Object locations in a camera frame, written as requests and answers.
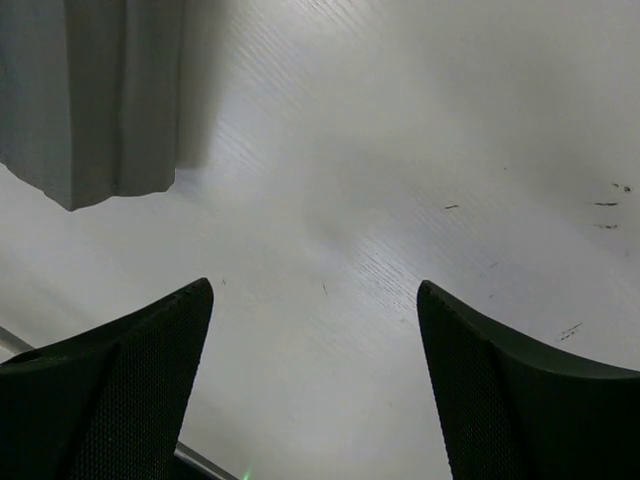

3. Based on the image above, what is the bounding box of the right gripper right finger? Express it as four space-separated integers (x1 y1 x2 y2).
417 281 639 479

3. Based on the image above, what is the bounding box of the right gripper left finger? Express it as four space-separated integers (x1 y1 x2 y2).
1 278 214 480

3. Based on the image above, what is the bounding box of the grey pleated skirt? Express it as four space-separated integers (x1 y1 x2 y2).
1 1 185 211

